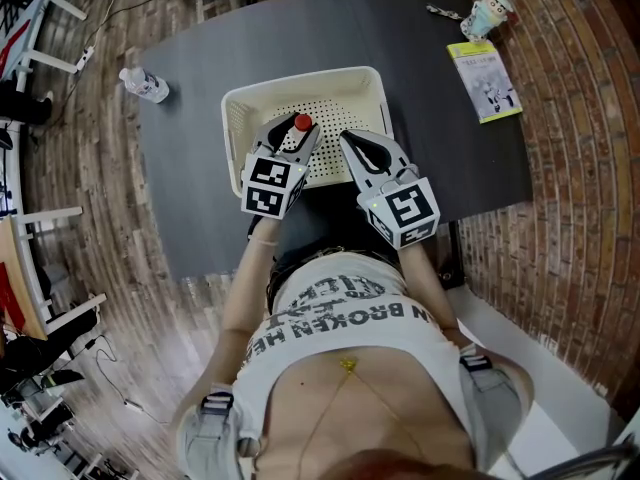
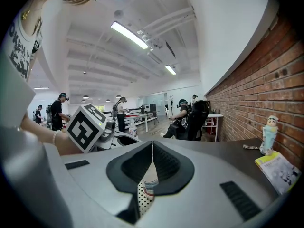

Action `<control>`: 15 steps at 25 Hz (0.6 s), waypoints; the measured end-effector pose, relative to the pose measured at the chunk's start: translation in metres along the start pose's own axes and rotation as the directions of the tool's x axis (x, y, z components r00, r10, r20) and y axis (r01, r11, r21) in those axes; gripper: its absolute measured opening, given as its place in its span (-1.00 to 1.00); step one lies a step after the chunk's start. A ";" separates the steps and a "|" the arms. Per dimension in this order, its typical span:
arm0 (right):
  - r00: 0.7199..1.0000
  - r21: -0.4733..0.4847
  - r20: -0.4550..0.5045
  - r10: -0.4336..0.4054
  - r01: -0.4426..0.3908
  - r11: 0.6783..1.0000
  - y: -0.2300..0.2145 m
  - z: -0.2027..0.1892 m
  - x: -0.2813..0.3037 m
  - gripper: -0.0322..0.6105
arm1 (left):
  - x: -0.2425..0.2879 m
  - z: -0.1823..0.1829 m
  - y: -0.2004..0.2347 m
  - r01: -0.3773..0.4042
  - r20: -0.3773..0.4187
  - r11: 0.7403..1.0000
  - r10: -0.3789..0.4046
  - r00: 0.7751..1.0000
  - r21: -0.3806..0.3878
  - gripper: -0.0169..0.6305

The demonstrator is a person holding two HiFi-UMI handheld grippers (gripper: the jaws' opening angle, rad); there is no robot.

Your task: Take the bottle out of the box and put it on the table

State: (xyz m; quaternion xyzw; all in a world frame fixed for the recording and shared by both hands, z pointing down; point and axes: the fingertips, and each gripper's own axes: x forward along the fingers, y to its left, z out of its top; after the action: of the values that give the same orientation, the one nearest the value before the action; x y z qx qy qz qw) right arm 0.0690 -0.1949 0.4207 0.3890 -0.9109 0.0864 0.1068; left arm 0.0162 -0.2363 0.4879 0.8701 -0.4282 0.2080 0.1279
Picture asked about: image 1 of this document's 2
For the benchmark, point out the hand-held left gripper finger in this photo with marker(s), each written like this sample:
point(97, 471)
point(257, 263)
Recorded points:
point(262, 140)
point(310, 148)

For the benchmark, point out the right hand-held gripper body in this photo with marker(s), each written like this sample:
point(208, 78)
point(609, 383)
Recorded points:
point(410, 208)

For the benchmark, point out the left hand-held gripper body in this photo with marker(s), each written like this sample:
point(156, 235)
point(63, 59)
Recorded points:
point(267, 175)

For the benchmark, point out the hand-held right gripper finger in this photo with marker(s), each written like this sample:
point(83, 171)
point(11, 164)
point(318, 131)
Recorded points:
point(397, 158)
point(357, 178)

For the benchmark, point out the red-capped white bottle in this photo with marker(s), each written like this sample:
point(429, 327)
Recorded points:
point(302, 123)

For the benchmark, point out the cream perforated plastic basket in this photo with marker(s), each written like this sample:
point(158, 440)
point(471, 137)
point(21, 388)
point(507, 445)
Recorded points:
point(340, 88)

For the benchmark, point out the clear plastic water bottle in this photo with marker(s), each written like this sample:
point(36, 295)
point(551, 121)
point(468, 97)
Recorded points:
point(145, 85)

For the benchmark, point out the person's left forearm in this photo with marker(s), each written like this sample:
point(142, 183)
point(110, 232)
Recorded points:
point(245, 293)

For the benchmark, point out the person's right forearm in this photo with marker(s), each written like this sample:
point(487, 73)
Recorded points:
point(425, 288)

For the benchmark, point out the black case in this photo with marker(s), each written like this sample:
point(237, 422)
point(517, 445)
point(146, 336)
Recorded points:
point(450, 263)

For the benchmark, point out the dark grey table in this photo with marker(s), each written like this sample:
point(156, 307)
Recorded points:
point(190, 168)

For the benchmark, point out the yellow-green book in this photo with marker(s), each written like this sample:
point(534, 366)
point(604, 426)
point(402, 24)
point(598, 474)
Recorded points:
point(485, 83)

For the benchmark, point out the white printed t-shirt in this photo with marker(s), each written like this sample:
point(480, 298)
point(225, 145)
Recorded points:
point(350, 338)

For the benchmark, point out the cartoon figurine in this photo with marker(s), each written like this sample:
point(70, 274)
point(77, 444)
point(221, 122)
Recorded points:
point(482, 18)

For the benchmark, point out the white power strip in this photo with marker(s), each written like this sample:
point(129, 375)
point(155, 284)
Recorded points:
point(85, 59)

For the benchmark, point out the person's chest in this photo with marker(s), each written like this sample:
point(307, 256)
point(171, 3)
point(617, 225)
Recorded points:
point(375, 413)

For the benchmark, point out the black power adapter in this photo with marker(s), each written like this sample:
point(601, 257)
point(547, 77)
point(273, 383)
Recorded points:
point(91, 343)

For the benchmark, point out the wooden table with white legs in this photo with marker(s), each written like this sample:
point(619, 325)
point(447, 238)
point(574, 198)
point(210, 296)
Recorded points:
point(15, 253)

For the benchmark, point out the white desk with red graphic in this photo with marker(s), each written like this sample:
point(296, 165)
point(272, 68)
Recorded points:
point(20, 33)

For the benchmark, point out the white power adapter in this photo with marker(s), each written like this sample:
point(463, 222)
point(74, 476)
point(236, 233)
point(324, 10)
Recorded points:
point(133, 405)

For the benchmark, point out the head camera mount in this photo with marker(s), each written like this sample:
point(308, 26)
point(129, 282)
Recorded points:
point(600, 460)

